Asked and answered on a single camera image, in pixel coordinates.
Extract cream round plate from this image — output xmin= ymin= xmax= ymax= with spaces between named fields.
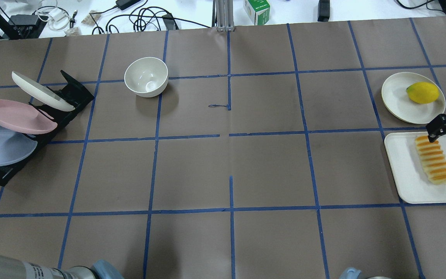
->
xmin=382 ymin=72 xmax=446 ymax=125

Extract black cable bundle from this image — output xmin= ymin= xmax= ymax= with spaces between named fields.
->
xmin=90 ymin=6 xmax=211 ymax=34

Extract aluminium frame post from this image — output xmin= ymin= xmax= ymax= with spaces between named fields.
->
xmin=212 ymin=0 xmax=235 ymax=32

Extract light blue plate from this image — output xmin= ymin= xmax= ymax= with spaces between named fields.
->
xmin=0 ymin=126 xmax=38 ymax=166

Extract white cable coil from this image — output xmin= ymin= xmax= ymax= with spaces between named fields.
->
xmin=35 ymin=5 xmax=71 ymax=31

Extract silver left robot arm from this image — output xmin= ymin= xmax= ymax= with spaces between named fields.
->
xmin=0 ymin=255 xmax=123 ymax=279

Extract black plate rack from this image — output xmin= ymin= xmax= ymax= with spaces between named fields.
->
xmin=0 ymin=71 xmax=94 ymax=186

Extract black power adapter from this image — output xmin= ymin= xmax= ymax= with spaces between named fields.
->
xmin=115 ymin=0 xmax=141 ymax=10

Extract green white carton box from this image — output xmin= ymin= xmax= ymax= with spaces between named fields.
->
xmin=243 ymin=0 xmax=271 ymax=26

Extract yellow lemon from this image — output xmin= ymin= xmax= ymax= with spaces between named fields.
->
xmin=406 ymin=82 xmax=440 ymax=104

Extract cream ceramic bowl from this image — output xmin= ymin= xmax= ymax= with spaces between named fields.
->
xmin=124 ymin=57 xmax=168 ymax=98

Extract cream plate in rack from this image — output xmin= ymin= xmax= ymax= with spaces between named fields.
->
xmin=11 ymin=71 xmax=75 ymax=112

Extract pink plate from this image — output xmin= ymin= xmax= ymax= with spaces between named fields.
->
xmin=0 ymin=99 xmax=57 ymax=134

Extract striped bread loaf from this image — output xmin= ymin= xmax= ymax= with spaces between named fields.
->
xmin=415 ymin=136 xmax=446 ymax=185

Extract cream rectangular tray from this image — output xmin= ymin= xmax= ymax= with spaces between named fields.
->
xmin=384 ymin=132 xmax=446 ymax=204

